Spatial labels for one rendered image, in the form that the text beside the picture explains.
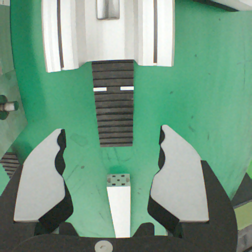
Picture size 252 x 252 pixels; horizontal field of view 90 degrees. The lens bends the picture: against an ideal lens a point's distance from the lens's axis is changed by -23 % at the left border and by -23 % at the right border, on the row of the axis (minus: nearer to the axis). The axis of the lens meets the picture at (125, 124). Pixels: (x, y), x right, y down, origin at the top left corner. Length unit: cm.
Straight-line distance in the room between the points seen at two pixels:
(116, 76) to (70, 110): 8
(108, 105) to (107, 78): 4
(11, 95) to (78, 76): 10
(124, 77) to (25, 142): 20
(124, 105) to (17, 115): 15
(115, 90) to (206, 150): 20
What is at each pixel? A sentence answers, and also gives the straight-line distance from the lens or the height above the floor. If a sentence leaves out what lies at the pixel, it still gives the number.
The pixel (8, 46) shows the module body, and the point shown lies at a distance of 24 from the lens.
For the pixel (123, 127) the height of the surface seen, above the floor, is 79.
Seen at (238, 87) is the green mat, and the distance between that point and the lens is 28.
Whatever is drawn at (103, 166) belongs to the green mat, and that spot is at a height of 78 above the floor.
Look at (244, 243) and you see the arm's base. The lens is 68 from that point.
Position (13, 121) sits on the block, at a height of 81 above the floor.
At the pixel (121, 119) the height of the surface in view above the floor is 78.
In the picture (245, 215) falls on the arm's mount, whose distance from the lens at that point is 67.
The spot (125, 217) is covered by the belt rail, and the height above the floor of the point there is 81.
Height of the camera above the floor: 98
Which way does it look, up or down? 60 degrees down
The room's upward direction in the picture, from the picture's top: 175 degrees clockwise
